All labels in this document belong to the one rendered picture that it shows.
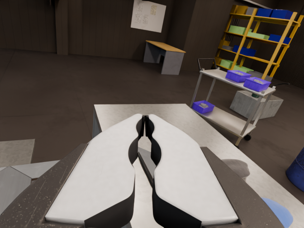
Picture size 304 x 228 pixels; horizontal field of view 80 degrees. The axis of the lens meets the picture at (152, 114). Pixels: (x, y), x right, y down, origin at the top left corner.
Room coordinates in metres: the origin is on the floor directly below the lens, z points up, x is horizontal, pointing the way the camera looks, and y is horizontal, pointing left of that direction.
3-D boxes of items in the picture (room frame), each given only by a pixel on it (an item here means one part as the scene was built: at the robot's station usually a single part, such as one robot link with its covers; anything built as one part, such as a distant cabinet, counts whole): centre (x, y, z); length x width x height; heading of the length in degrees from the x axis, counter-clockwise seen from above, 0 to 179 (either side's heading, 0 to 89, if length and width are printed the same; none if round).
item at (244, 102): (4.07, -2.38, 0.46); 0.98 x 0.76 x 0.91; 126
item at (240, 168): (0.56, -0.34, 1.06); 0.20 x 0.10 x 0.03; 114
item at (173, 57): (6.56, 0.07, 0.38); 1.46 x 0.74 x 0.77; 33
